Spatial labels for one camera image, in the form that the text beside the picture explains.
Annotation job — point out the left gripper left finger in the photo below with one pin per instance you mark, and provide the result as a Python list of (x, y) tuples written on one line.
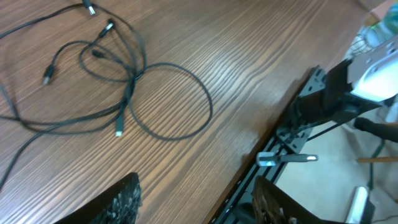
[(118, 204)]

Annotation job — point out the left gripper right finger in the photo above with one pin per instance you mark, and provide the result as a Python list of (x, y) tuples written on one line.
[(273, 206)]

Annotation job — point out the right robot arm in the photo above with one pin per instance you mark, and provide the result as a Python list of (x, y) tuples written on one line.
[(351, 88)]

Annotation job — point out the grey clamp lever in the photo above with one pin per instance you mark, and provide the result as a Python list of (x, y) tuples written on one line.
[(361, 210), (269, 159)]

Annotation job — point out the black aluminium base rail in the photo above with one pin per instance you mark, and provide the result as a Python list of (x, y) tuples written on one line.
[(288, 138)]

